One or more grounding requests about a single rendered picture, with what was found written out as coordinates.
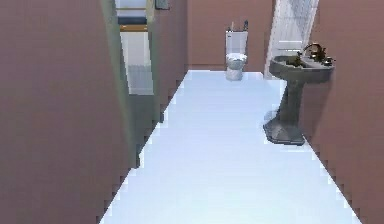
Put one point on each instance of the grey pedestal sink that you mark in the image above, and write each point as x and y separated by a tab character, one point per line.
290	100

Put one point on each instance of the brass sink faucet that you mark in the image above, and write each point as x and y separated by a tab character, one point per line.
316	52

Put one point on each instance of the white shower curtain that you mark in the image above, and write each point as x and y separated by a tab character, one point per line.
290	30

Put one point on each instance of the white cabinet with wood top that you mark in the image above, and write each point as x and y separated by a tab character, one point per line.
137	56

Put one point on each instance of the dark blue bottle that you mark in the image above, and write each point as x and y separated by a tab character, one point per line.
245	24

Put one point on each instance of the white toilet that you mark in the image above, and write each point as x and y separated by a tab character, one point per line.
236	50

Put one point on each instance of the dark framed wall picture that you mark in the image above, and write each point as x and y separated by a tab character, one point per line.
162	4

